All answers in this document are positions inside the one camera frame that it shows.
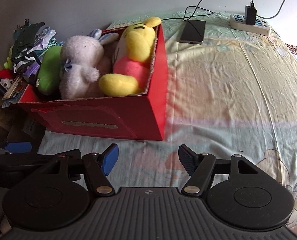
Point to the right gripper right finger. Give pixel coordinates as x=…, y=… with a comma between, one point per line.
x=199, y=167

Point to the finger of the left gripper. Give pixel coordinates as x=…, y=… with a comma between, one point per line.
x=18, y=147

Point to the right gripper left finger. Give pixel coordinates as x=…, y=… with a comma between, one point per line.
x=97, y=166

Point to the green plush doll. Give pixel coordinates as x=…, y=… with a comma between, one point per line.
x=48, y=76

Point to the yellow tiger plush toy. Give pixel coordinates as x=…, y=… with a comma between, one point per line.
x=131, y=60

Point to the white bunny plush toy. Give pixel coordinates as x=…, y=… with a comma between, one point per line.
x=83, y=63

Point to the red cardboard box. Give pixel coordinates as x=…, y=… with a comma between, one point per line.
x=135, y=117

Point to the green cartoon bed sheet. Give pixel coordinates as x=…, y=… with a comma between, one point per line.
x=234, y=94

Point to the black smartphone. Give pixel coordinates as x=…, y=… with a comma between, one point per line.
x=193, y=32

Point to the black charger adapter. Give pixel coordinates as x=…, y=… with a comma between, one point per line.
x=250, y=14

